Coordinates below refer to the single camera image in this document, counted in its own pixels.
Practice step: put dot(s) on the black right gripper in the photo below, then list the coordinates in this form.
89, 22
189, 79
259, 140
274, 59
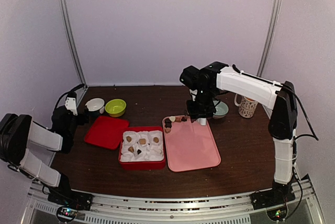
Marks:
194, 113

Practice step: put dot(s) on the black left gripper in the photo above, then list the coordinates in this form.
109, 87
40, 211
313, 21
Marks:
84, 118

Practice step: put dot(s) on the red tin lid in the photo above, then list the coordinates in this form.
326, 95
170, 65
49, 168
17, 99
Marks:
106, 132

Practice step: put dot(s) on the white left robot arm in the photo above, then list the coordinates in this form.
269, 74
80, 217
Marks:
20, 132

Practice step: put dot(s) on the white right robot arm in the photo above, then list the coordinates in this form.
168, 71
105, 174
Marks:
277, 97

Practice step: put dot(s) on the white heart chocolate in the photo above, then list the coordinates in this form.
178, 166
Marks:
172, 118

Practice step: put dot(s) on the dark chocolate tray left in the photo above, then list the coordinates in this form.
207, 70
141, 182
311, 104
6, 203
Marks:
168, 123

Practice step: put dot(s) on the light blue ceramic bowl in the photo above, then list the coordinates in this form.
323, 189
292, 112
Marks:
221, 109

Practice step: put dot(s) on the white ceramic bowl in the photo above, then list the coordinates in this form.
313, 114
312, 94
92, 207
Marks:
95, 106

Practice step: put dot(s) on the white floral mug yellow inside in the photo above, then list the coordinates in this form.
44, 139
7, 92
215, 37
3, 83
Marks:
246, 106

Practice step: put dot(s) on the green plastic bowl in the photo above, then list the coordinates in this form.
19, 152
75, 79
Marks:
115, 108

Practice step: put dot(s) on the pink plastic tray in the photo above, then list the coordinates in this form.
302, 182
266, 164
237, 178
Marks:
190, 146

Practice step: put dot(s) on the white paper liner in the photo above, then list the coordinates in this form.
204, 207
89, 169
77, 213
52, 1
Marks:
148, 153

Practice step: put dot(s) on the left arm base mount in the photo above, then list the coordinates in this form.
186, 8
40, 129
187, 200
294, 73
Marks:
77, 200

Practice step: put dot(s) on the aluminium front rail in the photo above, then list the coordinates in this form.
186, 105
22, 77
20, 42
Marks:
236, 208

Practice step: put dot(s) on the aluminium frame post right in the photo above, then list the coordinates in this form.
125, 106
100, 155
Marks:
276, 8

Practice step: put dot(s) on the aluminium frame post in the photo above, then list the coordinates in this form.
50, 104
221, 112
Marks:
276, 8
71, 41

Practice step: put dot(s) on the aluminium frame post left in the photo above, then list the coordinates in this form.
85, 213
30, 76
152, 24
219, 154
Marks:
71, 41

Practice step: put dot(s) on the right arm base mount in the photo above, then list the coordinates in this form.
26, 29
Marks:
270, 198

